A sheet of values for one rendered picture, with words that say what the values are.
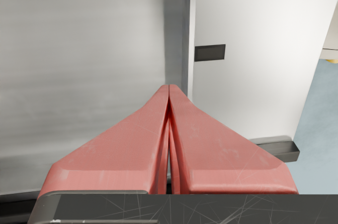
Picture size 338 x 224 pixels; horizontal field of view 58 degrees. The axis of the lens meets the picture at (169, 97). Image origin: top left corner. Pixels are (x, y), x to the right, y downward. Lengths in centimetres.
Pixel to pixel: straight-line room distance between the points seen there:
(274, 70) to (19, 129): 27
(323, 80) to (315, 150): 52
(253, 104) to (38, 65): 22
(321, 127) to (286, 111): 152
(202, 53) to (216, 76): 3
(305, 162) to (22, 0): 193
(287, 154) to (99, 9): 27
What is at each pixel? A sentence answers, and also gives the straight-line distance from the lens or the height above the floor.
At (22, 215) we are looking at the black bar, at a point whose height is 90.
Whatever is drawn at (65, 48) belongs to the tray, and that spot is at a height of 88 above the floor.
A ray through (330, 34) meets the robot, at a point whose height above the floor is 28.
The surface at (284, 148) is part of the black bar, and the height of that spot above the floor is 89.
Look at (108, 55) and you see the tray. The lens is 28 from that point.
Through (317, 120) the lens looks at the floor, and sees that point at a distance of 184.
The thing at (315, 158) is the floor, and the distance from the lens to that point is 208.
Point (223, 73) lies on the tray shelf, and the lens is 31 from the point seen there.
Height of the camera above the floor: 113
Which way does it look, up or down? 53 degrees down
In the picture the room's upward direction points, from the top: 167 degrees clockwise
